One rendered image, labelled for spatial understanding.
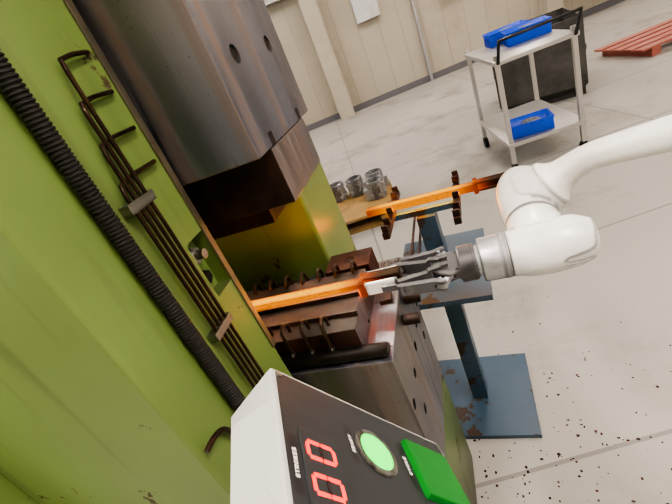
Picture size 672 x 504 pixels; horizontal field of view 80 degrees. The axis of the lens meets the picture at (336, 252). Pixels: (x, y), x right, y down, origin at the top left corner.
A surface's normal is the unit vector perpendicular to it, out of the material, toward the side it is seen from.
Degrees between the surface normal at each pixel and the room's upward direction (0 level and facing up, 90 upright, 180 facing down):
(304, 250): 90
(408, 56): 90
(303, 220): 90
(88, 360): 90
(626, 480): 0
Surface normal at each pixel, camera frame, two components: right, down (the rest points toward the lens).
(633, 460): -0.36, -0.82
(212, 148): -0.18, 0.53
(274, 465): -0.77, -0.50
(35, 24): 0.92, -0.22
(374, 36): 0.05, 0.46
